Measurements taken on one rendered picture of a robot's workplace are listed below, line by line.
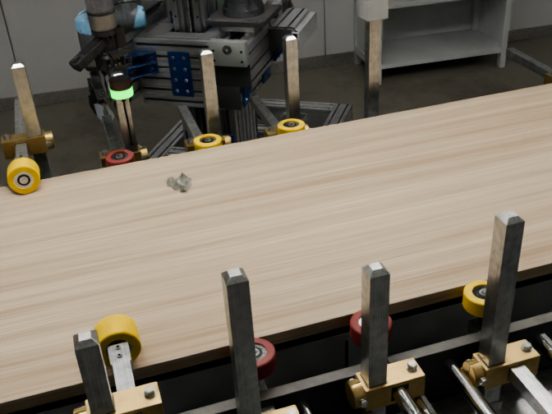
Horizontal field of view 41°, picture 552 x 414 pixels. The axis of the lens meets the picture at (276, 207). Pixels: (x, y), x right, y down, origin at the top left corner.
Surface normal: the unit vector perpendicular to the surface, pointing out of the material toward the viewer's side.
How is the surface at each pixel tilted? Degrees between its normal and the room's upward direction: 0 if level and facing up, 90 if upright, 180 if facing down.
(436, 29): 90
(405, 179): 0
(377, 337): 90
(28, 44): 90
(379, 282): 90
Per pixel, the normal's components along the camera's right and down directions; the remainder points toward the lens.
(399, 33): 0.22, 0.50
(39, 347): -0.06, -0.85
